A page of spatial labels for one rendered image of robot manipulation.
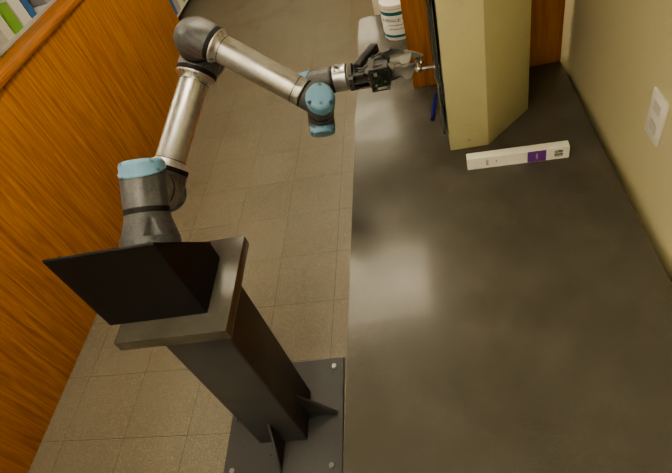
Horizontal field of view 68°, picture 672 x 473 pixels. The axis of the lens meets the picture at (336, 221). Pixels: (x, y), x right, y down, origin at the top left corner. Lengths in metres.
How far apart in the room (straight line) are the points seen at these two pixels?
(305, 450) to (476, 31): 1.60
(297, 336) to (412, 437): 1.39
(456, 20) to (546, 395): 0.87
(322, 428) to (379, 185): 1.07
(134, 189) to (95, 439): 1.54
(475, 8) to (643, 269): 0.71
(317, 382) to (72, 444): 1.14
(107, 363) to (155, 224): 1.59
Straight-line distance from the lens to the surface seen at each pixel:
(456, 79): 1.41
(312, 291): 2.49
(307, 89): 1.33
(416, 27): 1.74
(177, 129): 1.48
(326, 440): 2.12
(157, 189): 1.33
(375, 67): 1.44
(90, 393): 2.78
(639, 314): 1.21
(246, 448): 2.22
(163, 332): 1.41
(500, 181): 1.44
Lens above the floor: 1.94
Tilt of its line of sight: 45 degrees down
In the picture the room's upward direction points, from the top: 20 degrees counter-clockwise
